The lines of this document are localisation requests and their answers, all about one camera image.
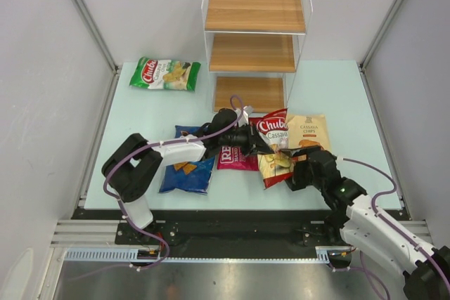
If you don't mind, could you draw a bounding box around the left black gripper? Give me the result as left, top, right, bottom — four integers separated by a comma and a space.
219, 122, 274, 158

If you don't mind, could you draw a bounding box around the red Chuba cassava chips bag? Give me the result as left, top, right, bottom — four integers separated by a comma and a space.
249, 108, 293, 189

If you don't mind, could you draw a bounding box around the orange beige cassava chips bag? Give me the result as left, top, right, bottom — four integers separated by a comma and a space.
287, 114, 331, 151

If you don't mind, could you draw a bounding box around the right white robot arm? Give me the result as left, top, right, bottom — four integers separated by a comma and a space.
281, 146, 449, 299

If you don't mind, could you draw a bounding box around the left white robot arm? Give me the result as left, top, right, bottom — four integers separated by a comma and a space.
101, 108, 274, 244

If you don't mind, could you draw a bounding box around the pink Real chips bag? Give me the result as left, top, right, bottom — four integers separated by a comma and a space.
217, 146, 258, 171

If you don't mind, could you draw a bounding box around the blue Doritos chips bag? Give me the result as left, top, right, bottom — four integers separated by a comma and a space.
157, 126, 214, 195

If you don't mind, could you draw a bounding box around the green Chuba cassava chips bag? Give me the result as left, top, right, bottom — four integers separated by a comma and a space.
129, 57, 201, 91

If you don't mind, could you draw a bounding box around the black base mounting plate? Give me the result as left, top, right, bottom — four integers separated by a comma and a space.
72, 209, 344, 259

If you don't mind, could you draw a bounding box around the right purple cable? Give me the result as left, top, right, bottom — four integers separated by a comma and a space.
330, 156, 450, 300

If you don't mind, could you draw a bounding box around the white wire wooden shelf rack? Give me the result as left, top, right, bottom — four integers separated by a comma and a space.
201, 0, 313, 113

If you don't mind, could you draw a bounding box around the aluminium frame rail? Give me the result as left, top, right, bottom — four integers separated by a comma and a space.
49, 218, 437, 266

